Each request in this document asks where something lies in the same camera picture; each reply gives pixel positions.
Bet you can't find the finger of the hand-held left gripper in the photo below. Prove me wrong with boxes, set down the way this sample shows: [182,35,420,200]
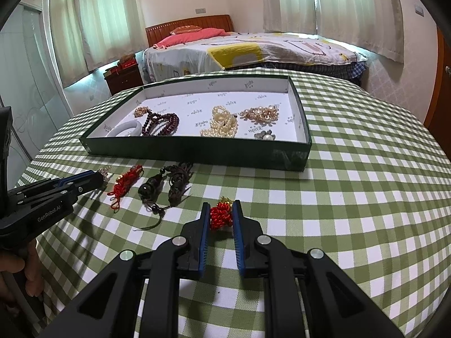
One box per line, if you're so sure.
[53,170,107,188]
[70,179,108,198]

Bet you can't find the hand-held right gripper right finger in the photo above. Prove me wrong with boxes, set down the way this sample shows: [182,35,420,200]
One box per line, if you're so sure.
[232,200,406,338]

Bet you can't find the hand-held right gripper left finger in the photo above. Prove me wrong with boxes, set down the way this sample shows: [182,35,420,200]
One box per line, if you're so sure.
[37,202,211,338]

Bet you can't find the red knotted cord ornament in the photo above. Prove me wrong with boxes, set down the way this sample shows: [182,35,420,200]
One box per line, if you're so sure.
[209,197,235,231]
[107,165,144,209]

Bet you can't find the pale jade bangle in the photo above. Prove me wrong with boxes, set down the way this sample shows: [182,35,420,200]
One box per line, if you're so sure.
[112,120,142,137]

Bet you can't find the dark green cardboard tray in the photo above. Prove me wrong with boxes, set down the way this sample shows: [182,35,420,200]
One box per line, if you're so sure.
[78,75,313,172]

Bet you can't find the dark red bead necklace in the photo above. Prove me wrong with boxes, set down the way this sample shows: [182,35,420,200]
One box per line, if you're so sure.
[141,109,180,137]

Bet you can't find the cream pearl necklace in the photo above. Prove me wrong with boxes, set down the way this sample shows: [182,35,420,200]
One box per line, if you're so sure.
[200,106,239,138]

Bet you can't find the gold beaded brooch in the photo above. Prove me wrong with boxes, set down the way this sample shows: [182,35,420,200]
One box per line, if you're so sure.
[240,104,280,124]

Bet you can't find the person's left hand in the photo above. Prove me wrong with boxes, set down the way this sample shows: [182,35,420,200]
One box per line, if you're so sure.
[0,243,45,298]

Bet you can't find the brown knotted tassel pendant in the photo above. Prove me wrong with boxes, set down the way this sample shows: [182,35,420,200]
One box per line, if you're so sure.
[165,162,194,206]

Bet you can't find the black bead pendant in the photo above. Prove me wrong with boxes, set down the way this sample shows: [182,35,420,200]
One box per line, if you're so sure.
[136,174,166,231]

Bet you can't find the dark wooden nightstand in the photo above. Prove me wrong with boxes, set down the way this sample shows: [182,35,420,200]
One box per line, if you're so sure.
[104,64,145,95]

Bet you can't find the frosted glass wardrobe doors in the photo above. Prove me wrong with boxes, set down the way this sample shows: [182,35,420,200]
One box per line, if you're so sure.
[0,2,76,177]

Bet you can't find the green checkered tablecloth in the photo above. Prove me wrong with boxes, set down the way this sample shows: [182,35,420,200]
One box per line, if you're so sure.
[14,67,451,338]

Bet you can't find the white sheer curtain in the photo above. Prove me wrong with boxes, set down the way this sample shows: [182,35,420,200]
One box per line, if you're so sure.
[47,0,89,85]
[262,0,318,36]
[313,0,404,63]
[78,0,147,73]

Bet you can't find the pink pillow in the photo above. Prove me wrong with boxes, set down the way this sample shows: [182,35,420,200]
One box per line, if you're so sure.
[152,27,231,49]

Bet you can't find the brown embroidered cushion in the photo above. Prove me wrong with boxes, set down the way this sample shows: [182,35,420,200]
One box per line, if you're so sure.
[170,25,203,35]

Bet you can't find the bed with patterned sheet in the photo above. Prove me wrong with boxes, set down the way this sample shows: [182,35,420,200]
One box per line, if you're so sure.
[143,15,369,87]

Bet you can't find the wooden headboard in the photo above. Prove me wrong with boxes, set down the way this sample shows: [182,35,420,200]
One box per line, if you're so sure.
[145,15,235,48]

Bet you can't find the brown wooden door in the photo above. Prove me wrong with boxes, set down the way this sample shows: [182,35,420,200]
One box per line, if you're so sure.
[423,25,451,138]

